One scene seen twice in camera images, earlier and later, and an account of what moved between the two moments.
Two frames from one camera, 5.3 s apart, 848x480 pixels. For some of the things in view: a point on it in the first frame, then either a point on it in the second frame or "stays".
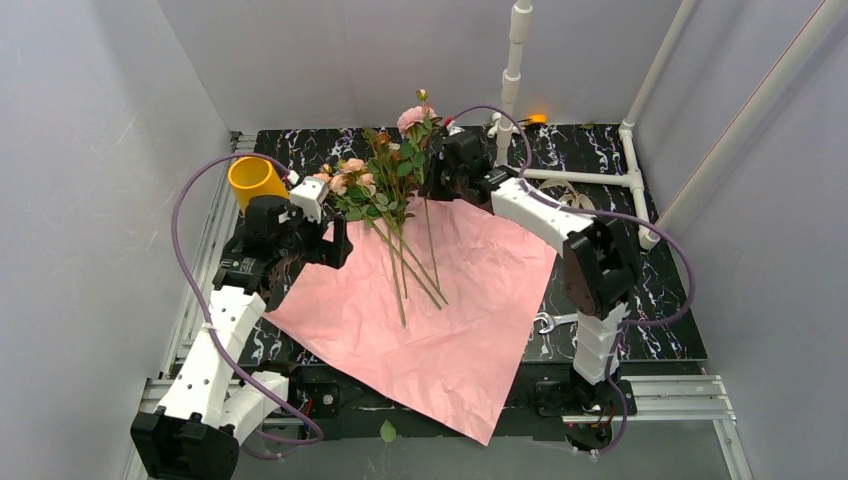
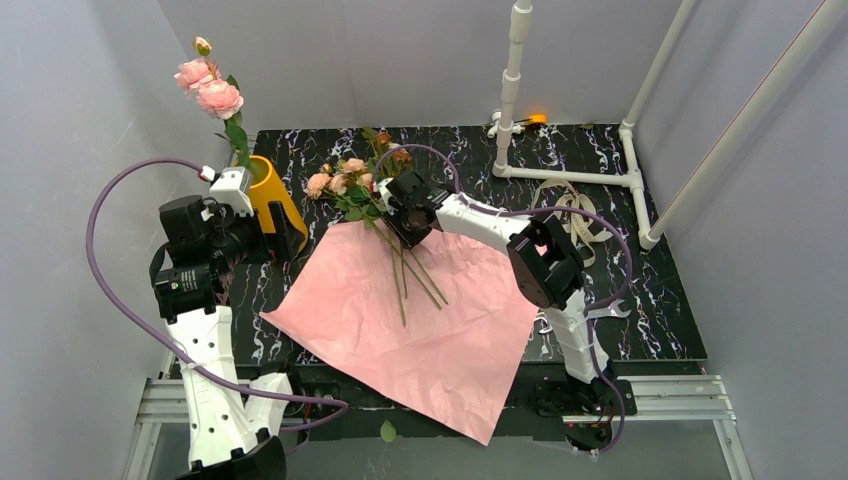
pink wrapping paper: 434,309 stays
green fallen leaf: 387,431 stays
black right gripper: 440,175 -> 396,208
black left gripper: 328,240 -> 270,234
